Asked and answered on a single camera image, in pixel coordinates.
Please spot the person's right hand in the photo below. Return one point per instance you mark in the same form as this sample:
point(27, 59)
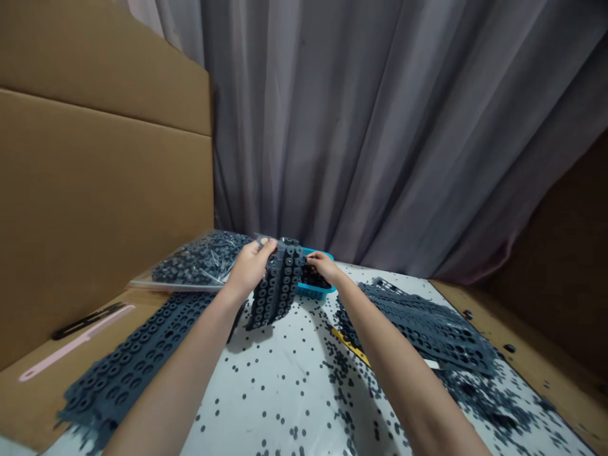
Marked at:
point(323, 267)

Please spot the person's left hand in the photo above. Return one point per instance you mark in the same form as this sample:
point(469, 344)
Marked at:
point(250, 266)

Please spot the person's right fingers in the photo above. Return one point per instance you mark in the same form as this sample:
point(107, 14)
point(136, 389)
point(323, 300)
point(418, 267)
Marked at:
point(313, 259)

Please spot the grey rubber washer sheet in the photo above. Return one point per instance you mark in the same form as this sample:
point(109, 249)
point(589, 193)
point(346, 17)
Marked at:
point(276, 290)

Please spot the blue plastic basket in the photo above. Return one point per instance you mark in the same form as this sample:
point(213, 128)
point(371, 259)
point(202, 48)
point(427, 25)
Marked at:
point(315, 282)

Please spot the yellow utility knife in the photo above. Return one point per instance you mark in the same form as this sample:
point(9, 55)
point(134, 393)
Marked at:
point(350, 346)

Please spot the clear bag of rubber washers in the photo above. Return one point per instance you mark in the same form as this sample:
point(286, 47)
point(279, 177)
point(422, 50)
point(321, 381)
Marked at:
point(199, 263)

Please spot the pile of punched rubber sheets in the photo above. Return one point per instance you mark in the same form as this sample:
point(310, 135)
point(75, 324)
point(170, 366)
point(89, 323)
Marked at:
point(418, 323)

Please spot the scattered black rubber bits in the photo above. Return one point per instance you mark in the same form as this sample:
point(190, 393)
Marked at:
point(342, 380)

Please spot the grey curtain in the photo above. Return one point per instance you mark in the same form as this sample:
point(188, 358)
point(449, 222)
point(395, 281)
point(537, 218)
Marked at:
point(399, 133)

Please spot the stack of full rubber sheets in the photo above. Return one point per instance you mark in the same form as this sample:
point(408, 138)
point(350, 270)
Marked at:
point(128, 361)

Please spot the flat cardboard sheet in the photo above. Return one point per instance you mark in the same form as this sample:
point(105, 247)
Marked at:
point(522, 351)

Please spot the large cardboard box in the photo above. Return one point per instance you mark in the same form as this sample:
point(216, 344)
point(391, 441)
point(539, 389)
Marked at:
point(95, 190)

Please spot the pink plastic comb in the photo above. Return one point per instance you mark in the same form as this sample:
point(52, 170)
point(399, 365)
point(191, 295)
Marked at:
point(71, 349)

